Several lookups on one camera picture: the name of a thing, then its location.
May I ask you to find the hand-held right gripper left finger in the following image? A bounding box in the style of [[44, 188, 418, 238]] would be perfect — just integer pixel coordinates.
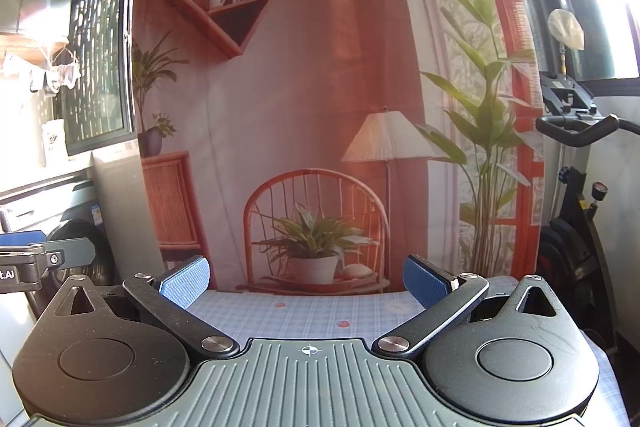
[[51, 255, 241, 363]]

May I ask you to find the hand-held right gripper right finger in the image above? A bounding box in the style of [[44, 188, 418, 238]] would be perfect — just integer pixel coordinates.
[[373, 254, 564, 362]]

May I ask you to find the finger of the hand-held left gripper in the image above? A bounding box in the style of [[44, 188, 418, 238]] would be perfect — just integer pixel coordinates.
[[44, 236, 97, 268], [0, 230, 47, 250]]

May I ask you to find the grey washing machine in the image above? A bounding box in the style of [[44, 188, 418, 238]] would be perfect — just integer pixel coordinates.
[[0, 179, 127, 323]]

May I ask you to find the white printed bag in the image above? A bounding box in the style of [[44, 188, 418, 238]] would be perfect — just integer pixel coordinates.
[[41, 119, 69, 168]]

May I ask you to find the blue plaid tablecloth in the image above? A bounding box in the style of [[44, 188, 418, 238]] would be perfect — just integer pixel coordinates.
[[187, 276, 632, 427]]

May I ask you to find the black exercise bike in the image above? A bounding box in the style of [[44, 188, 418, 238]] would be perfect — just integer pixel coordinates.
[[534, 71, 640, 360]]

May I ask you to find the hanging white laundry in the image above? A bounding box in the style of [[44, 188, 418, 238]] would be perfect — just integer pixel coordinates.
[[0, 48, 84, 98]]

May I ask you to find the dark framed grille window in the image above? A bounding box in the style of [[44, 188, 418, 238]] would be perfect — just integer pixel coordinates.
[[59, 0, 137, 156]]

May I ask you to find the printed room backdrop cloth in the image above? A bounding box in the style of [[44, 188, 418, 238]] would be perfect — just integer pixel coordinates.
[[131, 0, 546, 295]]

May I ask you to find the white cloth covered pole top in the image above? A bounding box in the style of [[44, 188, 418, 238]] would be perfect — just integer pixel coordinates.
[[547, 8, 586, 52]]

